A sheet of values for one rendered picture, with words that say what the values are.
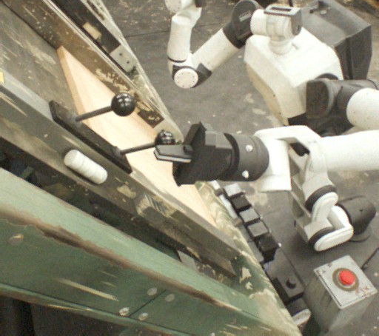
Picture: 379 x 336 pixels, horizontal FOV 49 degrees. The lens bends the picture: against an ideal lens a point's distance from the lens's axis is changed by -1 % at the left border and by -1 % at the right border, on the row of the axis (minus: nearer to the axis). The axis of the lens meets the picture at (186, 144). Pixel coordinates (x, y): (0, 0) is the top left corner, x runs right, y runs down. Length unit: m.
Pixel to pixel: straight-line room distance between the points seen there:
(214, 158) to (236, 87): 2.60
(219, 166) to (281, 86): 0.45
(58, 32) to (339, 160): 0.75
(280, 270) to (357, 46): 1.17
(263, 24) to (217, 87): 2.19
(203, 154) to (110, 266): 0.26
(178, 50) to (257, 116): 1.75
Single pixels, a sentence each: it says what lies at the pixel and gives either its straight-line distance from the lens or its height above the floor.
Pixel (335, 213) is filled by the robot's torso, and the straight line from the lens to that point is 2.10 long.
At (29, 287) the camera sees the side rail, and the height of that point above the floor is 1.49.
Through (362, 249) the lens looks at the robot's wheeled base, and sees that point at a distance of 2.25.
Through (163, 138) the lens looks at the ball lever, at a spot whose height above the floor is 1.45.
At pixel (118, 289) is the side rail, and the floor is 1.42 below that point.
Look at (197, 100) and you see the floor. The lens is 3.15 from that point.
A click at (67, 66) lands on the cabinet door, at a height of 1.37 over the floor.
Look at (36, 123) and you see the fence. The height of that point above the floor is 1.52.
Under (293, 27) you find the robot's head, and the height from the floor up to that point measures 1.43.
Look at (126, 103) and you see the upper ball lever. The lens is 0.62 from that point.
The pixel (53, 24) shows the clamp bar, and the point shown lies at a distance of 1.13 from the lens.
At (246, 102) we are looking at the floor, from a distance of 3.16.
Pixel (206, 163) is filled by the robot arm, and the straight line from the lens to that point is 0.71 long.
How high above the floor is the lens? 1.93
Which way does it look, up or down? 44 degrees down
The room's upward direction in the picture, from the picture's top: straight up
